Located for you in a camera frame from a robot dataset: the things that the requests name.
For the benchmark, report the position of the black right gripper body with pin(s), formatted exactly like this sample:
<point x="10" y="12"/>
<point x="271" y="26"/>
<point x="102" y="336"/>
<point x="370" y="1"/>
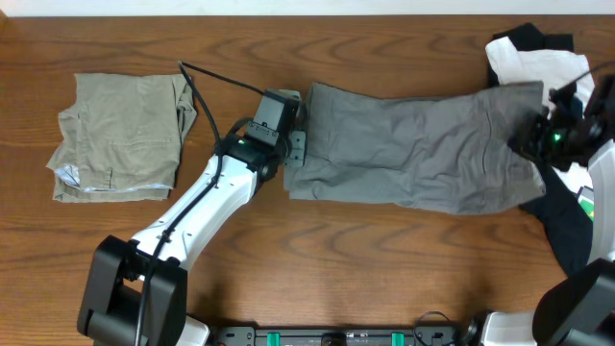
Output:
<point x="538" y="139"/>

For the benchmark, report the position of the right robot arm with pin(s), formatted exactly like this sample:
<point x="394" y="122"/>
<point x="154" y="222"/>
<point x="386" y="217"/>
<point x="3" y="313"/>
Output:
<point x="579" y="310"/>

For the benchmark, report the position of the white t-shirt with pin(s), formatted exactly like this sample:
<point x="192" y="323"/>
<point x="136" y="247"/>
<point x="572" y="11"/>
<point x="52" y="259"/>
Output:
<point x="528" y="77"/>

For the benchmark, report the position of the folded khaki shorts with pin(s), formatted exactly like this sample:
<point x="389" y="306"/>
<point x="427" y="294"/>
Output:
<point x="122" y="139"/>

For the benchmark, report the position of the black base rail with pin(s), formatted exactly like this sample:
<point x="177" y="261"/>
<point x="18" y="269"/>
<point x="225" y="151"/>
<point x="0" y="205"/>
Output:
<point x="432" y="328"/>

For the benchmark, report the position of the grey shorts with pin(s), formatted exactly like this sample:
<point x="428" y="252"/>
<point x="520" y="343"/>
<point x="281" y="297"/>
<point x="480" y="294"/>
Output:
<point x="449" y="154"/>

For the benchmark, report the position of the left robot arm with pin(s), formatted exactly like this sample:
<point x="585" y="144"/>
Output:
<point x="136" y="290"/>

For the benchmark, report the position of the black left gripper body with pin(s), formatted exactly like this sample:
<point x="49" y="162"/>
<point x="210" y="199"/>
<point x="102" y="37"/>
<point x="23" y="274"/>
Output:
<point x="295" y="148"/>

